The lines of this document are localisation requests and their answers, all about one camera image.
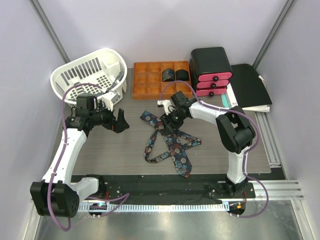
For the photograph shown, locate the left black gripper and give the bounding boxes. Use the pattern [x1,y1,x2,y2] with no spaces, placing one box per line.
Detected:
[89,100,129,133]

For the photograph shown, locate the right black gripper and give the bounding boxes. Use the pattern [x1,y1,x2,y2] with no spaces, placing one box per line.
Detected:
[160,108,187,136]

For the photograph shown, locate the floral navy tie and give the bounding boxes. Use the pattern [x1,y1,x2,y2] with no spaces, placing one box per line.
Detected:
[140,111,202,178]

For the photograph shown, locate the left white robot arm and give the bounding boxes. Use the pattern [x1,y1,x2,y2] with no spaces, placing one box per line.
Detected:
[30,108,130,218]

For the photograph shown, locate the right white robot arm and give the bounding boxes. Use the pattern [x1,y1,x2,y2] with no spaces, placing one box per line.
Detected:
[158,100,256,198]

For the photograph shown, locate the orange compartment tray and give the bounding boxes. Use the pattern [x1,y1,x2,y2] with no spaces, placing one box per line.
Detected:
[132,61,193,100]

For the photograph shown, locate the rolled dark patterned tie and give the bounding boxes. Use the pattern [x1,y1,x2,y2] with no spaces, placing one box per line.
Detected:
[161,68,176,82]

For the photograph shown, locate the rolled black tie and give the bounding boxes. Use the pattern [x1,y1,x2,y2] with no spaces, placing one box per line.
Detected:
[175,69,190,81]

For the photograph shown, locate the blue patterned tie in basket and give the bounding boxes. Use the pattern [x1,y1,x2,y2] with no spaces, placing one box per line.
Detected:
[113,71,125,86]

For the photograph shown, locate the white plastic basket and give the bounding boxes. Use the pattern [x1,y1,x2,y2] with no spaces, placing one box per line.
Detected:
[50,48,128,106]

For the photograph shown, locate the white teal booklet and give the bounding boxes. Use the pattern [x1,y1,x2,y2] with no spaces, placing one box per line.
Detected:
[226,83,270,113]

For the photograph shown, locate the black pink drawer unit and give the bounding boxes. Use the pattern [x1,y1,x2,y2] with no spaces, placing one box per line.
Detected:
[189,46,233,97]

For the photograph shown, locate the black folder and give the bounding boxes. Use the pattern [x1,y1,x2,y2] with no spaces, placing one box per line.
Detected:
[229,63,273,108]

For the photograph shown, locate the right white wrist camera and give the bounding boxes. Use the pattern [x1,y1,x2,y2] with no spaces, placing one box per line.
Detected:
[157,99,172,116]

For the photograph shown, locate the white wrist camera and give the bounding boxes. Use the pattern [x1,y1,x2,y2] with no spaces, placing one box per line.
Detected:
[157,99,172,116]
[100,91,121,112]

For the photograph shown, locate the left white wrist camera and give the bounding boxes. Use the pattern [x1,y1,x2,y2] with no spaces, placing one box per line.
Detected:
[100,91,121,112]

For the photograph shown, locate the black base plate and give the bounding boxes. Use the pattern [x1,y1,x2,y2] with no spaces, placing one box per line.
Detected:
[103,174,256,205]

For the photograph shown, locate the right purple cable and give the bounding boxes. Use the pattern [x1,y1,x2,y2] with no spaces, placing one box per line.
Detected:
[159,81,270,220]

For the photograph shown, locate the purple cable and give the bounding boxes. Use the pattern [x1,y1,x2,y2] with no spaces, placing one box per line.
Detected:
[159,81,270,220]
[48,83,131,232]

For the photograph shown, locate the white slotted cable duct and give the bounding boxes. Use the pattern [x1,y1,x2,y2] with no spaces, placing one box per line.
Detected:
[78,201,230,213]

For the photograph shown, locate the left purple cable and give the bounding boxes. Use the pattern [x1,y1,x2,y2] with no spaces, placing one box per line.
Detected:
[48,83,131,232]

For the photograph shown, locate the aluminium frame rail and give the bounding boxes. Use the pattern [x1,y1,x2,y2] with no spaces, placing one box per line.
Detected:
[250,180,304,201]

